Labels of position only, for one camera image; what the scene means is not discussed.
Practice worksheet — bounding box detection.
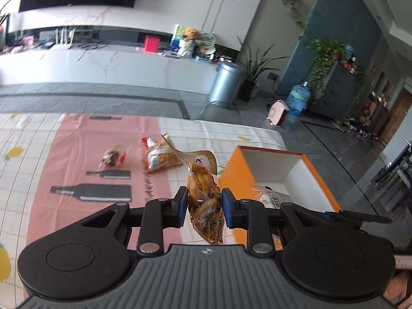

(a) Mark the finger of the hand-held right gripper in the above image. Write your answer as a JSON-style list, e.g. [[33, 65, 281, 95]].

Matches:
[[324, 209, 394, 232]]

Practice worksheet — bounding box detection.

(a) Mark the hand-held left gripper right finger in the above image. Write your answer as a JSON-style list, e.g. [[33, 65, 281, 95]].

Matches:
[[221, 187, 332, 255]]

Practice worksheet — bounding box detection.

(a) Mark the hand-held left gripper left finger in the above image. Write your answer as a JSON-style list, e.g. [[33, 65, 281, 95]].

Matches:
[[79, 185, 189, 255]]

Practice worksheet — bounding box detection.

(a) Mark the clear packet of yellow snacks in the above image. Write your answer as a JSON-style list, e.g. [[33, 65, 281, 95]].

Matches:
[[176, 150, 226, 245]]

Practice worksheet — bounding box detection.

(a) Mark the orange storage box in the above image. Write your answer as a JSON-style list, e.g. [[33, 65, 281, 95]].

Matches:
[[218, 146, 342, 255]]

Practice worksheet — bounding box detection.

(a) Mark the clear packet with white label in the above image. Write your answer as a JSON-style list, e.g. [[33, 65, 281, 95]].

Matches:
[[251, 184, 294, 210]]

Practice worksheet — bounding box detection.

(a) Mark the person's right hand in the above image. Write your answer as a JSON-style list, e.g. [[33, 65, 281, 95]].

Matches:
[[384, 254, 412, 303]]

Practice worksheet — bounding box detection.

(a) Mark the red and white snack packet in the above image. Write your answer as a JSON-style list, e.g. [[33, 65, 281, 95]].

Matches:
[[142, 133, 190, 175]]

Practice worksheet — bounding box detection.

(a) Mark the dark brown snack packet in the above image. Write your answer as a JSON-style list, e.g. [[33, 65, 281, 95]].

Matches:
[[101, 145, 132, 168]]

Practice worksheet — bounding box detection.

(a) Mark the pink heater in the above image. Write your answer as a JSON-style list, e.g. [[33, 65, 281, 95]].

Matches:
[[268, 100, 290, 127]]

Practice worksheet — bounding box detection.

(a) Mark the wooden door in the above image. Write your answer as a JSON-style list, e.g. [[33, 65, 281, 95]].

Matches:
[[378, 88, 412, 142]]

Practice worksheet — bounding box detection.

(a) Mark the tall potted plant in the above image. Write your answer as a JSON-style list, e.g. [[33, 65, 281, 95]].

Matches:
[[236, 35, 290, 103]]

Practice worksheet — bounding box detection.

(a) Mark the pink checked tablecloth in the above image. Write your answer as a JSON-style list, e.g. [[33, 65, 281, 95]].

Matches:
[[0, 113, 287, 284]]

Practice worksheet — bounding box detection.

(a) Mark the silver trash bin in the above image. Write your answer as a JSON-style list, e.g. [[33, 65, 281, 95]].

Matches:
[[209, 61, 246, 104]]

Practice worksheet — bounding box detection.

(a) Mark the dark grey cabinet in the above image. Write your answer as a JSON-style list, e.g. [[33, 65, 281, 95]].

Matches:
[[312, 61, 367, 123]]

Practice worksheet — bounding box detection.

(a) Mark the blue water bottle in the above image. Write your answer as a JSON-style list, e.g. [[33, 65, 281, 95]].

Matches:
[[286, 82, 312, 126]]

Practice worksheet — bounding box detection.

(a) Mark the white marble television console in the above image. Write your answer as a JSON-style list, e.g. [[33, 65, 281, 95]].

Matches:
[[0, 24, 219, 95]]

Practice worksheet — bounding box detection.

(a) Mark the red box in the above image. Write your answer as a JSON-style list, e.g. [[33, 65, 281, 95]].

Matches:
[[144, 35, 160, 53]]

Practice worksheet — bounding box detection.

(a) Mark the bushy pothos plant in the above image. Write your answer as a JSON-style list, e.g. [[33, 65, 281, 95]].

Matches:
[[306, 37, 346, 92]]

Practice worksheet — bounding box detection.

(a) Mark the green and white picture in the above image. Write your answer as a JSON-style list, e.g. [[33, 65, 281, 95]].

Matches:
[[170, 24, 185, 54]]

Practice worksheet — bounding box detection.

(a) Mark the round decorated fan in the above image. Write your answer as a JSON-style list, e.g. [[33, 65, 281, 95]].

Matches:
[[196, 30, 216, 55]]

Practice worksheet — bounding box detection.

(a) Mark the teddy bear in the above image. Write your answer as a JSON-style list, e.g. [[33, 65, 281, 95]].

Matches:
[[178, 27, 198, 58]]

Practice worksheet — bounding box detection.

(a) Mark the white router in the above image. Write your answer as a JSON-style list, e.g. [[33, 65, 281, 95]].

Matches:
[[51, 28, 75, 50]]

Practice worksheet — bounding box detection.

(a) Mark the black cable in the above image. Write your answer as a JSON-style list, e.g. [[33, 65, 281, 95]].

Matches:
[[77, 37, 110, 62]]

